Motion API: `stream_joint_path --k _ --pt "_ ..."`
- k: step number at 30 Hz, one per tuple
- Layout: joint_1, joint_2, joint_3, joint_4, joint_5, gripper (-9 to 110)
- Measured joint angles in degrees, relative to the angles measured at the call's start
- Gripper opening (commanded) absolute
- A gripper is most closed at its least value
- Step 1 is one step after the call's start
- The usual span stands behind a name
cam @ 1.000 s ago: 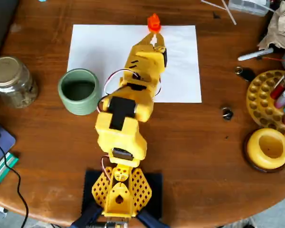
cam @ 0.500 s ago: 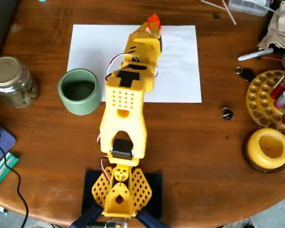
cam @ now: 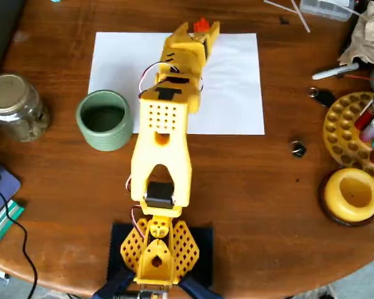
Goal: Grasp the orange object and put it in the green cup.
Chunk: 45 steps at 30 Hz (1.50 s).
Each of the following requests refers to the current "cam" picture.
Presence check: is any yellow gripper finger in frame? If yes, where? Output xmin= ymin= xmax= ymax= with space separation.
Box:
xmin=173 ymin=21 xmax=191 ymax=44
xmin=203 ymin=21 xmax=221 ymax=60

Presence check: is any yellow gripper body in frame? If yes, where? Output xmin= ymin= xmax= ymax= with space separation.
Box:
xmin=161 ymin=32 xmax=210 ymax=69

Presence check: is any orange plastic toy boat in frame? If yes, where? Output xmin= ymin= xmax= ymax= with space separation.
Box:
xmin=193 ymin=17 xmax=211 ymax=34

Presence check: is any yellow perforated robot base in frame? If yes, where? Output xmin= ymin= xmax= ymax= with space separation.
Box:
xmin=120 ymin=217 xmax=201 ymax=281

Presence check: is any green ribbed ceramic cup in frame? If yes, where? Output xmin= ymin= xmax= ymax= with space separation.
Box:
xmin=75 ymin=89 xmax=135 ymax=152

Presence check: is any white paper sheet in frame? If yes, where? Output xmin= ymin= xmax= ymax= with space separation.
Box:
xmin=87 ymin=32 xmax=266 ymax=136

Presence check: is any white thin stick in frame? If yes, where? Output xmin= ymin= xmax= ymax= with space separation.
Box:
xmin=262 ymin=0 xmax=299 ymax=14
xmin=290 ymin=0 xmax=311 ymax=33

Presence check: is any clear plastic box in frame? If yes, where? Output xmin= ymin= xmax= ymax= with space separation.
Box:
xmin=299 ymin=0 xmax=361 ymax=22

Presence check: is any white marker pen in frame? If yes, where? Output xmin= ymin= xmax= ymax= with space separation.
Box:
xmin=311 ymin=62 xmax=361 ymax=81

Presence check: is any black key fob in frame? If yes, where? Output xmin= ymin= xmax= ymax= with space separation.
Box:
xmin=308 ymin=87 xmax=337 ymax=108

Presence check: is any small black binder clip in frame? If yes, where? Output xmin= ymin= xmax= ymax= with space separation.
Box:
xmin=287 ymin=140 xmax=307 ymax=159

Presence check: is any crumpled brown paper bag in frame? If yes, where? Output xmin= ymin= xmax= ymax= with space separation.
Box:
xmin=337 ymin=1 xmax=374 ymax=71

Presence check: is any yellow round tray with holes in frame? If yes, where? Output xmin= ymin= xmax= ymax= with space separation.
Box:
xmin=323 ymin=92 xmax=374 ymax=182

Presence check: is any red lighter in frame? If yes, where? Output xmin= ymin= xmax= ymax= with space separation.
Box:
xmin=354 ymin=99 xmax=374 ymax=130

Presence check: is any glass jar with gold lid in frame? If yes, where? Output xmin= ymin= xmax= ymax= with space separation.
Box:
xmin=0 ymin=73 xmax=51 ymax=143

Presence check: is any grey upholstered furniture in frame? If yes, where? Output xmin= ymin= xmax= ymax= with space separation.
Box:
xmin=0 ymin=0 xmax=26 ymax=82

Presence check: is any pink lighter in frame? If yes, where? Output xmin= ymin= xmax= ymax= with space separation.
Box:
xmin=361 ymin=116 xmax=374 ymax=143

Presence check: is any black mat under robot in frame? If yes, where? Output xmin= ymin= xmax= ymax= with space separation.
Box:
xmin=107 ymin=221 xmax=214 ymax=290

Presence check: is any purple notebook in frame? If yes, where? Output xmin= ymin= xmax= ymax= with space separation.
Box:
xmin=0 ymin=167 xmax=22 ymax=221

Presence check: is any green and white book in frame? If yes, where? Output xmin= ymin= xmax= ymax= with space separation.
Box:
xmin=0 ymin=199 xmax=26 ymax=252

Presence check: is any red thin wire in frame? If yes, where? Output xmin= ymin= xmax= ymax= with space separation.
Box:
xmin=343 ymin=74 xmax=374 ymax=83

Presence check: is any yellow ring-shaped candle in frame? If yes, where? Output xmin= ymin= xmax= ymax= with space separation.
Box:
xmin=325 ymin=168 xmax=374 ymax=223

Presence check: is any blue clamp handle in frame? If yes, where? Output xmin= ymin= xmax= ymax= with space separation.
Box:
xmin=178 ymin=276 xmax=223 ymax=299
xmin=92 ymin=268 xmax=135 ymax=299

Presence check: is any black power cable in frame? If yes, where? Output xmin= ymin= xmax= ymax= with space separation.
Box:
xmin=0 ymin=183 xmax=39 ymax=299

